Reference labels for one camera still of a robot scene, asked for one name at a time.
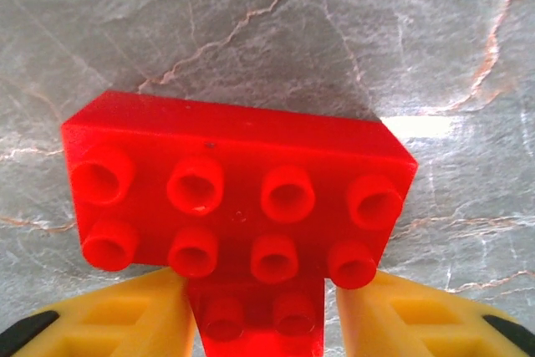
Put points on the red 2x2 lego brick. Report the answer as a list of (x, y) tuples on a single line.
[(255, 344)]

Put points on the red 2x4 lego brick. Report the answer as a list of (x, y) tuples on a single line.
[(234, 144)]

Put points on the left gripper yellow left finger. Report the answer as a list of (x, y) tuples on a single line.
[(125, 319)]

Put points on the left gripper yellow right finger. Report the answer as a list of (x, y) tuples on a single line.
[(409, 323)]

